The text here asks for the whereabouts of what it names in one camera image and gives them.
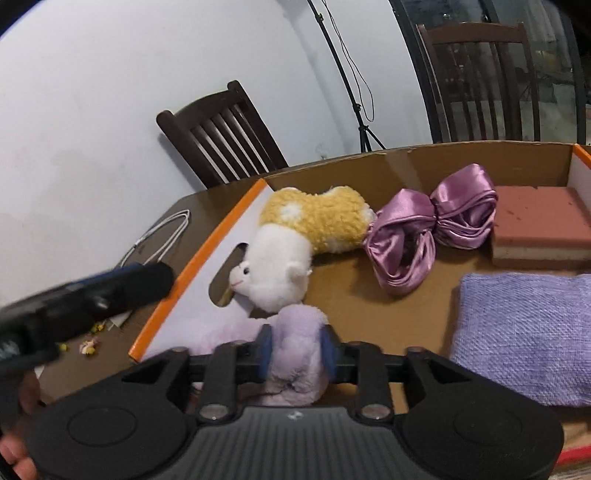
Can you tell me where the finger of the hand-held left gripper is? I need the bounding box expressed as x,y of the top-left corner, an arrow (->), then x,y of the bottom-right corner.
60,261 -> 176,320

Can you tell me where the studio light on stand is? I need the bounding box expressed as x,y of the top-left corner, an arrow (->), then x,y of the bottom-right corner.
307,0 -> 387,152

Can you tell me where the white and yellow alpaca plush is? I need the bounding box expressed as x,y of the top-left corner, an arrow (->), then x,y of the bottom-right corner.
229,185 -> 378,311

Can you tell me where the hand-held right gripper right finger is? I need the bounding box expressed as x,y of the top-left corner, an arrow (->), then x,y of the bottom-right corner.
320,325 -> 462,422

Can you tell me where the dark wooden slatted chair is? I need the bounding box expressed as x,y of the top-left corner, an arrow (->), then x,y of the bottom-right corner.
156,80 -> 290,189

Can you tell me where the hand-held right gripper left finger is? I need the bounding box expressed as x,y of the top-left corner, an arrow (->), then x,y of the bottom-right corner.
121,324 -> 274,423

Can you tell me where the person's left hand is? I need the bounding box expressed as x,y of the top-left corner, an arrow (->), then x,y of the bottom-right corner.
0,368 -> 46,480

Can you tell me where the sliding glass door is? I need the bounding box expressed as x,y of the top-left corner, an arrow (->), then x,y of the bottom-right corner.
388,0 -> 591,145

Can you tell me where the white coiled cable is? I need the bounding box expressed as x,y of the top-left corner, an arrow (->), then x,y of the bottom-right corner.
119,209 -> 191,269

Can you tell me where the purple knitted pillow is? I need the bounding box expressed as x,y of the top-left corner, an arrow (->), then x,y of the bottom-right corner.
449,272 -> 591,408

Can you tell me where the orange-edged cardboard box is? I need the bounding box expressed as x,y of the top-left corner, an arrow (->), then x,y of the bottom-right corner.
128,143 -> 591,472

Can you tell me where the pink rectangular sponge block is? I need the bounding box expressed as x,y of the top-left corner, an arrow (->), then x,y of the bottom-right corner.
490,185 -> 591,274

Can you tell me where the brown wooden chair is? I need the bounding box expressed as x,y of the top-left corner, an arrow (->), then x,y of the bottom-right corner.
416,21 -> 542,144

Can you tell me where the purple satin scrunchie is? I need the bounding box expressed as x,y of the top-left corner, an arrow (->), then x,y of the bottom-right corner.
363,163 -> 499,296

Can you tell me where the lavender plush toy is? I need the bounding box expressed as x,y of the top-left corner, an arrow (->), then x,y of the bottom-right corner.
189,305 -> 331,407

